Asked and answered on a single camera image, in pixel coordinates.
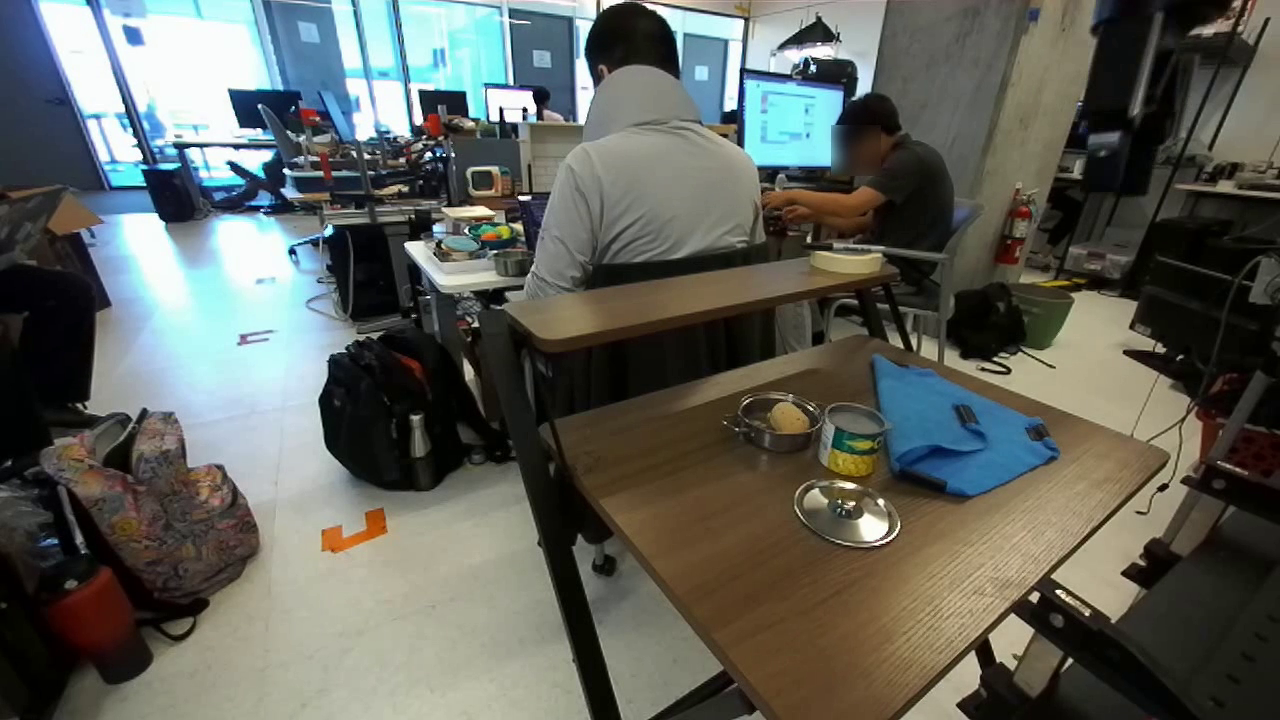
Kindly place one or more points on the silver pot lid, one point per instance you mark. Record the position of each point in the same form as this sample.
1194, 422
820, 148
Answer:
844, 515

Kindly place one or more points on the black floor bag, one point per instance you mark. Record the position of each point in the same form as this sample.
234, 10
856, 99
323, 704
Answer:
987, 322

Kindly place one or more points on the black backpack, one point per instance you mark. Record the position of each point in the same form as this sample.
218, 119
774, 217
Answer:
384, 415

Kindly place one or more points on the cardboard box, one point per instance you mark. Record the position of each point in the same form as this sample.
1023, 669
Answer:
63, 213

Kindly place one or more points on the red fire extinguisher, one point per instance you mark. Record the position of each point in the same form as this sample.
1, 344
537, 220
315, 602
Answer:
1015, 233

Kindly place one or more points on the person in dark shirt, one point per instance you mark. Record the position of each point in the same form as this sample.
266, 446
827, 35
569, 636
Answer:
913, 195

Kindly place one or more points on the person in grey shirt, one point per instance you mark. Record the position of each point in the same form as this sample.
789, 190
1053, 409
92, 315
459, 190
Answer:
647, 184

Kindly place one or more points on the black metal stand frame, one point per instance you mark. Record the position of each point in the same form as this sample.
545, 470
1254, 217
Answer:
1201, 642

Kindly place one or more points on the green basket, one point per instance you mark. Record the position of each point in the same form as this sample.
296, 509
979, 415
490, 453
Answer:
1045, 315

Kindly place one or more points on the cream bowl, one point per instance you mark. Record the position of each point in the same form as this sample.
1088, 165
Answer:
844, 261

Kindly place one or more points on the dark desktop monitor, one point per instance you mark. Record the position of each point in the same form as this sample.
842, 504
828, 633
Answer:
263, 104

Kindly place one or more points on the lit computer monitor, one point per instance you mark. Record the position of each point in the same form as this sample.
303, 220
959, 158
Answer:
789, 122

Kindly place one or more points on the red container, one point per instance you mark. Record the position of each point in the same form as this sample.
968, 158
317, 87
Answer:
89, 621

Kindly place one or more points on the blue cloth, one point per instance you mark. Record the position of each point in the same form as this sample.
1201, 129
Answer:
935, 446

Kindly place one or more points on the black shelf rack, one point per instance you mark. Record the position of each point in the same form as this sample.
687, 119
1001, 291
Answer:
1173, 147

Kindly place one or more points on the orange floor tape mark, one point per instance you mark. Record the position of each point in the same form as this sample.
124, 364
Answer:
351, 532

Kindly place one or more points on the small silver pot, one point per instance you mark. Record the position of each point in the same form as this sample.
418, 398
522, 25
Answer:
747, 429

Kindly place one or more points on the black office chair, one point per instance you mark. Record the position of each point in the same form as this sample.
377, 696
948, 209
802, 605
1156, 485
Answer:
680, 266

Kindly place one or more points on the beige round food item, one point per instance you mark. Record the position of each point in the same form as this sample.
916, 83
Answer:
789, 416

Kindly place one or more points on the wooden desk with black legs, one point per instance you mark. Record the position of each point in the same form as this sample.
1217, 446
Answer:
664, 304

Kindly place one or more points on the grey office chair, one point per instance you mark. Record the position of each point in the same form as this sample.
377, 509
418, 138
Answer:
942, 287

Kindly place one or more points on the patterned fabric bag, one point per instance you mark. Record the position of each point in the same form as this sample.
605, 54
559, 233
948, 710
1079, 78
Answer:
164, 521

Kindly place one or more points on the yellow label tin can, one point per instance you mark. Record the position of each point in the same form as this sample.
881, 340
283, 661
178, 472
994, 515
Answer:
850, 442

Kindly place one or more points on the small white table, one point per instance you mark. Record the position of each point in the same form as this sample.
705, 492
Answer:
462, 278

